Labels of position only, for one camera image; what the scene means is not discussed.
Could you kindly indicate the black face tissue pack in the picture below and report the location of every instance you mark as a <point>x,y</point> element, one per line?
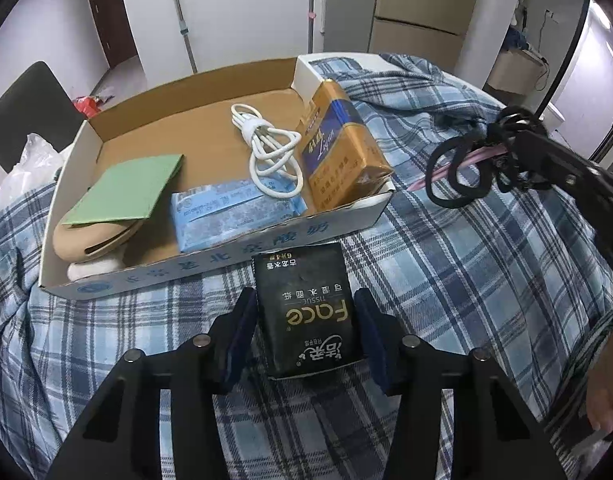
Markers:
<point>306,313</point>

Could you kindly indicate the red plastic bag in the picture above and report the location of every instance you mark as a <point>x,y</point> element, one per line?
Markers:
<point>89,106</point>

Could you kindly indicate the green square cloth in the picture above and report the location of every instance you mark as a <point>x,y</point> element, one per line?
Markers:
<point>125,191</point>

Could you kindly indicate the beige cabinet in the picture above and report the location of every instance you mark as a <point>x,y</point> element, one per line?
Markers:
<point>516,71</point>

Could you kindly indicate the gold three-door refrigerator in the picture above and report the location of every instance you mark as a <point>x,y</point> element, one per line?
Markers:
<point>430,29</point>

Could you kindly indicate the blue wet wipes pack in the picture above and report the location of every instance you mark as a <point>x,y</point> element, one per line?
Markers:
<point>213,214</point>

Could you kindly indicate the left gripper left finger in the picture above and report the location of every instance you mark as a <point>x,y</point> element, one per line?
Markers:
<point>117,435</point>

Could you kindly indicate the shallow cardboard box tray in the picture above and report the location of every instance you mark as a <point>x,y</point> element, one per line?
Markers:
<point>191,117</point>

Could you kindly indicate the blue plaid shirt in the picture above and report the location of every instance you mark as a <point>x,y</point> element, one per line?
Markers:
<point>516,273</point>

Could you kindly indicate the black chair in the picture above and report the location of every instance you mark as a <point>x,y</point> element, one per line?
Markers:
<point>36,103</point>

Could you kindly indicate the gold blue carton box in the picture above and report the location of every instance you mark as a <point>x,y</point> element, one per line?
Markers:
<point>340,158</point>

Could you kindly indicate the clear plastic bag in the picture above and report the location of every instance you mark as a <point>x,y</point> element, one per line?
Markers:
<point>38,165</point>

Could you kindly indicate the dark brown door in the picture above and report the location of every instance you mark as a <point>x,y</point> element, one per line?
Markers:
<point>113,29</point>

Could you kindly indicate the person's right hand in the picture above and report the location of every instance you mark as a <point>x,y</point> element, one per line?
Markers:
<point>599,394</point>

